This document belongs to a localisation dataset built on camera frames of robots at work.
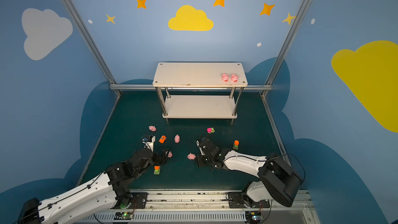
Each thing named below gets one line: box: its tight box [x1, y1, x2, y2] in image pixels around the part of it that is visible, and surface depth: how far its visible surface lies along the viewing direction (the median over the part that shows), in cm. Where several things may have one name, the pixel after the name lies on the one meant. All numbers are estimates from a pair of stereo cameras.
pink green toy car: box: [206, 127, 216, 135], surface depth 100 cm
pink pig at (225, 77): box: [221, 72, 230, 83], surface depth 80 cm
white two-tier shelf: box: [152, 62, 249, 119], surface depth 90 cm
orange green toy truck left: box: [153, 165, 161, 175], surface depth 84 cm
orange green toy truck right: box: [232, 140, 240, 151], surface depth 93 cm
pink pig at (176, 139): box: [174, 133, 180, 144], surface depth 97 cm
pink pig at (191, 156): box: [187, 152, 197, 160], surface depth 90 cm
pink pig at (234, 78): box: [231, 73, 239, 83], surface depth 80 cm
